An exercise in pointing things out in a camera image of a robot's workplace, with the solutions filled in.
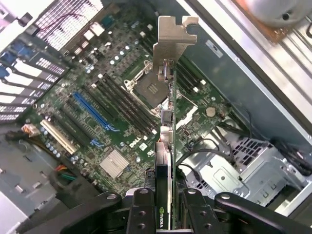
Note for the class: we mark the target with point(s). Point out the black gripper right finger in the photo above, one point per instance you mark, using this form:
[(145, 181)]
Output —
[(197, 214)]

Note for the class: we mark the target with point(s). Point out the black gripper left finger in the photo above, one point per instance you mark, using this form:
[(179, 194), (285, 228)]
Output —
[(142, 214)]

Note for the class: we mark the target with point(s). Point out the silver chipset heatsink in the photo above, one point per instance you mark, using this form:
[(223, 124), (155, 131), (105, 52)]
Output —
[(114, 163)]

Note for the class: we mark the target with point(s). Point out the silver perforated drive cage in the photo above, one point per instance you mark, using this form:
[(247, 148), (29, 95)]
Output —
[(256, 165)]

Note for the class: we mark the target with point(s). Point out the silver coin battery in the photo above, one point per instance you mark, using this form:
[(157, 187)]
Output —
[(210, 111)]

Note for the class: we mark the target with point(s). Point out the white expansion slot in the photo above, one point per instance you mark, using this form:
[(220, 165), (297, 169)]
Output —
[(58, 137)]

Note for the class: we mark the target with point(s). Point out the blue expansion slot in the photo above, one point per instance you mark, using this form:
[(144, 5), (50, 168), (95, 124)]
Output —
[(90, 109)]

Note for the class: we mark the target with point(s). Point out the CPU socket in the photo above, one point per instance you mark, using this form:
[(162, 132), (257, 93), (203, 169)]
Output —
[(148, 90)]

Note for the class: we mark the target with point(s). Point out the white power connector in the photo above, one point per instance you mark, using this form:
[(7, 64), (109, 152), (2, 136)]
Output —
[(30, 129)]

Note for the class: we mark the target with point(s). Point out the open dark grey PC case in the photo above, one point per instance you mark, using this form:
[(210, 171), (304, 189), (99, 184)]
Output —
[(243, 80)]

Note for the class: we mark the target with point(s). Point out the green motherboard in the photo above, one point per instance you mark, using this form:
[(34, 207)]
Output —
[(117, 61)]

